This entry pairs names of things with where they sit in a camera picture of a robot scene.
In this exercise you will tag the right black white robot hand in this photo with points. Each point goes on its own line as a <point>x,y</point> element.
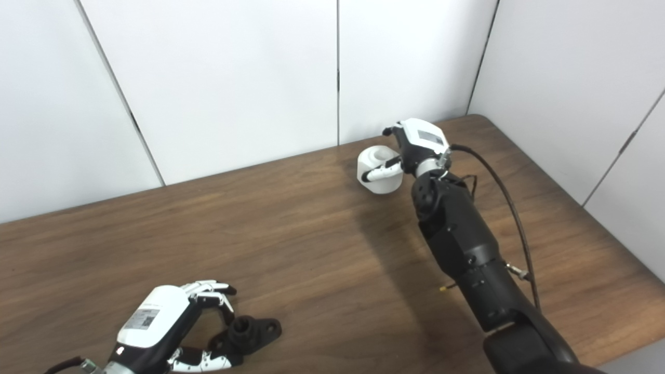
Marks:
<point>423,140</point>

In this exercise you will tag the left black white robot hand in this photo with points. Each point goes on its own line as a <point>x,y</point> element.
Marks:
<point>156,317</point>

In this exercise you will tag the round white plastic piece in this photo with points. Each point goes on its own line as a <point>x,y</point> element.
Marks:
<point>387,186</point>

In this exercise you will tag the black flanged holder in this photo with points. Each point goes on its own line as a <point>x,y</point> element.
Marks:
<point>254,330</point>

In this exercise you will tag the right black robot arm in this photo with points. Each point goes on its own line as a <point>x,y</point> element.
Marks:
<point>467,249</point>

